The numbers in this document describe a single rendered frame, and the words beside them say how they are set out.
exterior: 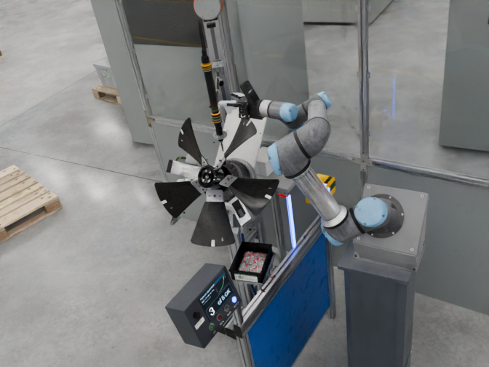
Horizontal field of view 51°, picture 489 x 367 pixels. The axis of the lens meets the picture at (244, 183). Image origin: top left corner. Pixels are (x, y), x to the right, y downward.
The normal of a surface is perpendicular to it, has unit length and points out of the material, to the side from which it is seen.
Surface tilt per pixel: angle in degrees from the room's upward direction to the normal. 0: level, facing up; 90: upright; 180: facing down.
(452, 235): 90
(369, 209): 44
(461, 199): 90
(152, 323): 0
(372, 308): 90
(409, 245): 48
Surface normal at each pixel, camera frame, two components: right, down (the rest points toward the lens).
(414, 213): -0.44, -0.14
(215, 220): 0.19, -0.16
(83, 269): -0.15, -0.82
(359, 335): -0.45, 0.55
